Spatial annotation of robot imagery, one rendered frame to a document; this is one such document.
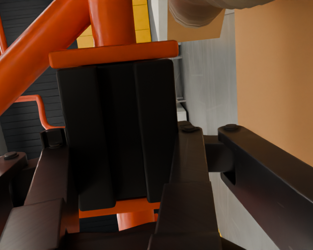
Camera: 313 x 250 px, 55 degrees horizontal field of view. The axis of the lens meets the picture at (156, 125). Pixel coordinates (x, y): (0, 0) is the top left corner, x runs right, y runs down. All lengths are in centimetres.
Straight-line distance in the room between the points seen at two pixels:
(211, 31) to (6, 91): 188
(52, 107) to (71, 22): 1120
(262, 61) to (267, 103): 4
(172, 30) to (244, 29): 161
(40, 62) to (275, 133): 20
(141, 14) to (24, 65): 735
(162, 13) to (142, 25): 566
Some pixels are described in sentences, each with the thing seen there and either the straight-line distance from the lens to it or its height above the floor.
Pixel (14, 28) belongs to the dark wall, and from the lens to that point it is 1141.
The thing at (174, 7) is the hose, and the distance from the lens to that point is 22.
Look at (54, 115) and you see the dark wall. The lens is 1143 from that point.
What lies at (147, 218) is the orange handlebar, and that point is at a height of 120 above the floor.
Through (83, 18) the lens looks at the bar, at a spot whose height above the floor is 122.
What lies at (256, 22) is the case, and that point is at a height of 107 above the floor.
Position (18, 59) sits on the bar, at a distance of 18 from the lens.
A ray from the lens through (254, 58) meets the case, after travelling 32.
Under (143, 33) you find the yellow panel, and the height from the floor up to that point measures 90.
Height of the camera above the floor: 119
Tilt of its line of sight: 3 degrees down
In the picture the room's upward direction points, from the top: 97 degrees counter-clockwise
